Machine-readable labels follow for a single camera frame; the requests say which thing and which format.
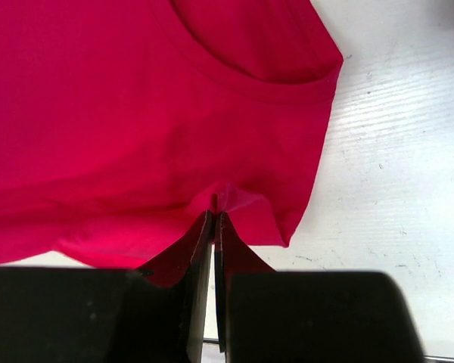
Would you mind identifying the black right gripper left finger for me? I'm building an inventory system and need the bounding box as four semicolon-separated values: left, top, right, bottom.
0;212;213;362

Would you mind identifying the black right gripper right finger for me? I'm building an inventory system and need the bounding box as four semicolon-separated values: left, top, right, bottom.
214;213;424;362

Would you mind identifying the bright red t shirt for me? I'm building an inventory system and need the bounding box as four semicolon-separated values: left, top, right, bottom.
0;1;343;268

